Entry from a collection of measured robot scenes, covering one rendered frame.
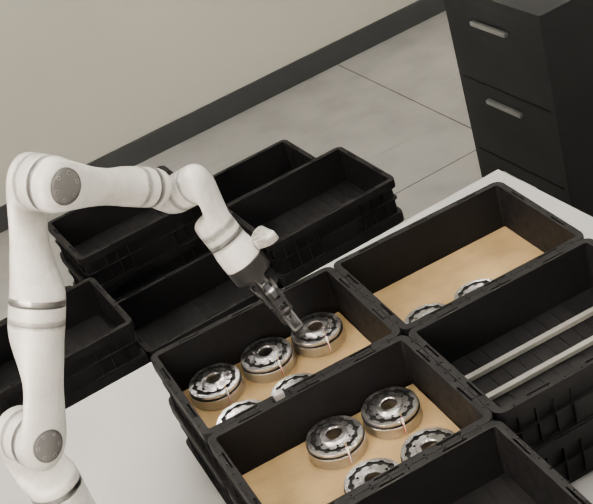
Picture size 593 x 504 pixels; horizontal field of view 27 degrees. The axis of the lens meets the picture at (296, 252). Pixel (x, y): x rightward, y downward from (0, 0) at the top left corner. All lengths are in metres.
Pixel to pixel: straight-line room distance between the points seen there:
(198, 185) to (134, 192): 0.14
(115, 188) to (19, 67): 2.96
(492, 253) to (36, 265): 0.97
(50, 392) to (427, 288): 0.83
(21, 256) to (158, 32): 3.20
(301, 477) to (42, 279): 0.55
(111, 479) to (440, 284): 0.75
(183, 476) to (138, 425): 0.21
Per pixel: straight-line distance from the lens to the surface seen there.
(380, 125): 4.96
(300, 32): 5.45
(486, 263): 2.54
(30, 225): 2.04
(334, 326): 2.42
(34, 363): 2.03
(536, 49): 3.41
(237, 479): 2.05
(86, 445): 2.64
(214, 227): 2.22
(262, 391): 2.37
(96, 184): 2.03
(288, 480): 2.17
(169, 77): 5.22
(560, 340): 2.31
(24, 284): 2.02
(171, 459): 2.51
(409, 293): 2.50
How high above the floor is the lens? 2.26
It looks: 32 degrees down
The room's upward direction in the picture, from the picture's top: 18 degrees counter-clockwise
